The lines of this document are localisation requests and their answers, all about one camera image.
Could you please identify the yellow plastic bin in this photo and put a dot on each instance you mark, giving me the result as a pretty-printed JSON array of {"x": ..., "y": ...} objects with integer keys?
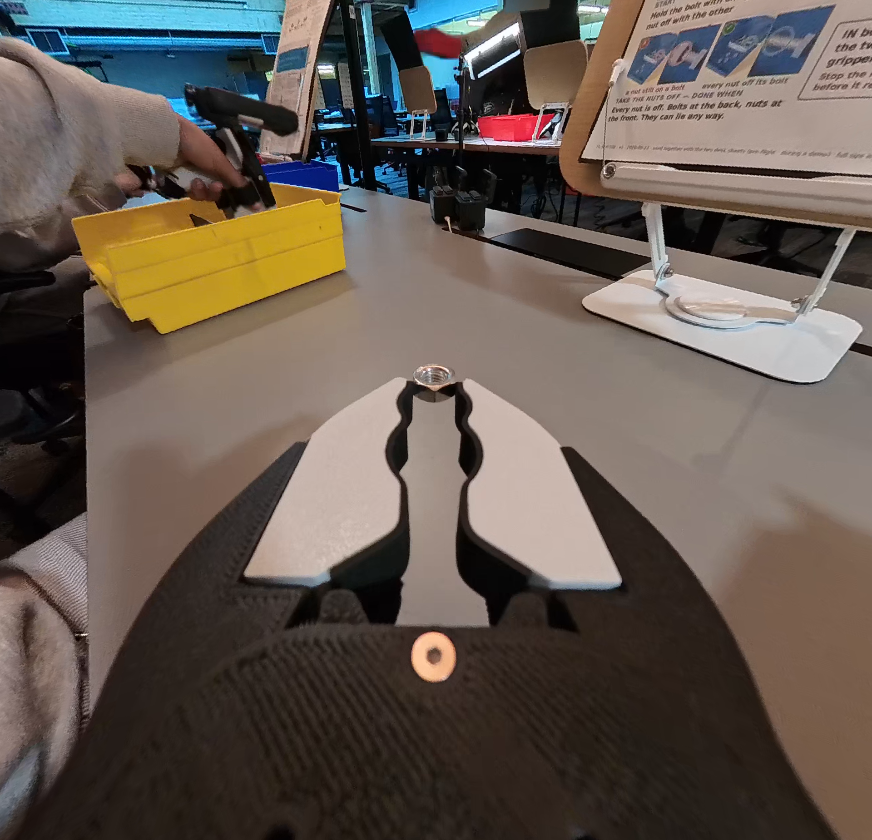
[{"x": 225, "y": 271}]

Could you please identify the black vertical pole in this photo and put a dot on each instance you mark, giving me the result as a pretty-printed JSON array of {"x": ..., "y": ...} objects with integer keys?
[{"x": 354, "y": 91}]

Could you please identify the tall cardboard sign board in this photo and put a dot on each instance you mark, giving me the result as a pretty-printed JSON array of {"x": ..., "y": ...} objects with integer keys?
[{"x": 300, "y": 70}]

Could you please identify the background work table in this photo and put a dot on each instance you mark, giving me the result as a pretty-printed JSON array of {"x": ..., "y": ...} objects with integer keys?
[{"x": 422, "y": 144}]

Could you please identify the small cardboard board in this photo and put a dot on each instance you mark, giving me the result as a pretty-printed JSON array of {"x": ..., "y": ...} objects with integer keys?
[
  {"x": 417, "y": 91},
  {"x": 555, "y": 70}
]

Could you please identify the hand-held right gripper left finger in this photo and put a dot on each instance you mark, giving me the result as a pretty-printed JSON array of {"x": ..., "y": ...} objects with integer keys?
[{"x": 327, "y": 499}]

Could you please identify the person's left forearm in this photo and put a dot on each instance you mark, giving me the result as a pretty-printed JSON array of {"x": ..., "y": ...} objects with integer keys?
[{"x": 68, "y": 138}]

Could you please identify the blue plastic bin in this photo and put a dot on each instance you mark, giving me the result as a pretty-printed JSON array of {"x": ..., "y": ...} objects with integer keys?
[{"x": 306, "y": 176}]

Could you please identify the grey desk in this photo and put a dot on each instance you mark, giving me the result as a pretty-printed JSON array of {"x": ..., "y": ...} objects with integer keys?
[{"x": 545, "y": 322}]

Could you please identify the cardboard backing board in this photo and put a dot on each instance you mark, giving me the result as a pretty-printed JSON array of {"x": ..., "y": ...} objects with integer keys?
[{"x": 599, "y": 104}]

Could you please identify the black light panel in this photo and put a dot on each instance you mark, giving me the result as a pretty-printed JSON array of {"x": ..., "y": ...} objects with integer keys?
[{"x": 494, "y": 46}]

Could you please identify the person's left hand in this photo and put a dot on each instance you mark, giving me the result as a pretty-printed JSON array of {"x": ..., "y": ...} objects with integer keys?
[{"x": 201, "y": 155}]

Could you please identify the silver hex nut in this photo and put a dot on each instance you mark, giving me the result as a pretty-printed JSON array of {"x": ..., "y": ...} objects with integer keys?
[{"x": 434, "y": 379}]

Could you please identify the person's grey sweater torso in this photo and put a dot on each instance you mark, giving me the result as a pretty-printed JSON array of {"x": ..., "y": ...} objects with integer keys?
[{"x": 34, "y": 649}]

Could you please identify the printed instruction sheet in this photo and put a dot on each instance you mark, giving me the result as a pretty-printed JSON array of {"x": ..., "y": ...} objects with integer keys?
[{"x": 749, "y": 125}]

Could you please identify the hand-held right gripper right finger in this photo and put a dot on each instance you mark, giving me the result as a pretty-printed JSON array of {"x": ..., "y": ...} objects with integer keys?
[{"x": 538, "y": 506}]

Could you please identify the red storage bin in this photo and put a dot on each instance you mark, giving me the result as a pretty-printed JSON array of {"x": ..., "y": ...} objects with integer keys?
[{"x": 511, "y": 126}]

